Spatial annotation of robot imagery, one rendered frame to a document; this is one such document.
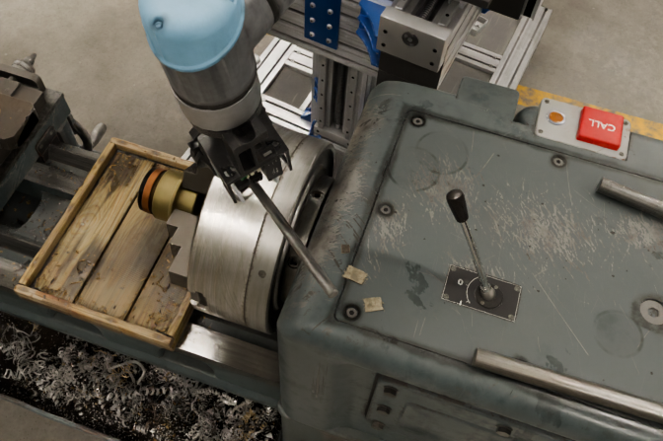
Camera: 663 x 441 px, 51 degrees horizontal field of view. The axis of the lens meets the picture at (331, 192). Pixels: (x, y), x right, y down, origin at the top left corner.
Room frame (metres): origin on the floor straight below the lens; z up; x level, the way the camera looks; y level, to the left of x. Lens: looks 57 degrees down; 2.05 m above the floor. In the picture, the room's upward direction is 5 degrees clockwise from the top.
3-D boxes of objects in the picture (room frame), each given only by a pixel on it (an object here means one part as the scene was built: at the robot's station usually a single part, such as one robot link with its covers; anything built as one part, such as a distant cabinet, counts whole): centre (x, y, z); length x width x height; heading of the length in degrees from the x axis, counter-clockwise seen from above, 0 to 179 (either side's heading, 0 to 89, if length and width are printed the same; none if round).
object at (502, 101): (0.69, -0.22, 1.24); 0.09 x 0.08 x 0.03; 75
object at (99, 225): (0.62, 0.35, 0.89); 0.36 x 0.30 x 0.04; 165
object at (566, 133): (0.66, -0.36, 1.23); 0.13 x 0.08 x 0.05; 75
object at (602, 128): (0.65, -0.38, 1.26); 0.06 x 0.06 x 0.02; 75
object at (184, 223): (0.48, 0.21, 1.09); 0.12 x 0.11 x 0.05; 165
